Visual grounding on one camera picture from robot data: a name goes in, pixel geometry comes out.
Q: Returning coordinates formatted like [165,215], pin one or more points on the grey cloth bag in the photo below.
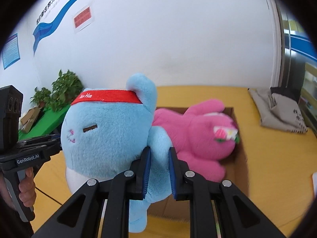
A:
[277,111]

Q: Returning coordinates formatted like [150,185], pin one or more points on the green potted plant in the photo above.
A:
[64,90]

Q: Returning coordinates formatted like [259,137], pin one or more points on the light blue plush cat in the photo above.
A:
[105,130]

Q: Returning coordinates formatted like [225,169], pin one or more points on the small brown cardboard box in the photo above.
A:
[29,118]

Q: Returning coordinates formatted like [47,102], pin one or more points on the blue wall poster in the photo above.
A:
[10,52]

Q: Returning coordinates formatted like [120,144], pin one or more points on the yellow sticky notes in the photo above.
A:
[295,26]

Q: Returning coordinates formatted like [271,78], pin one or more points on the pink plush bear toy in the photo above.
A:
[202,136]

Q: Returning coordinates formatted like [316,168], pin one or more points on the person's left hand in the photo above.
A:
[27,188]

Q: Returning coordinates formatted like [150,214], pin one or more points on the white device at edge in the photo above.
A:
[314,181]

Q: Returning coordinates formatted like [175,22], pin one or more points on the red wall notice sign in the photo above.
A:
[83,18]

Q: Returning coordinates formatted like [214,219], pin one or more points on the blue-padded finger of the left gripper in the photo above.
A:
[36,141]

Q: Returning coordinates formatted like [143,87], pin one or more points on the green mat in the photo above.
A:
[50,121]

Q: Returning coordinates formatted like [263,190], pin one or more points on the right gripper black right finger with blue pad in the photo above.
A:
[217,209]

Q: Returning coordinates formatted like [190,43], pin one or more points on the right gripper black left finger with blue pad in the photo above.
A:
[100,207]

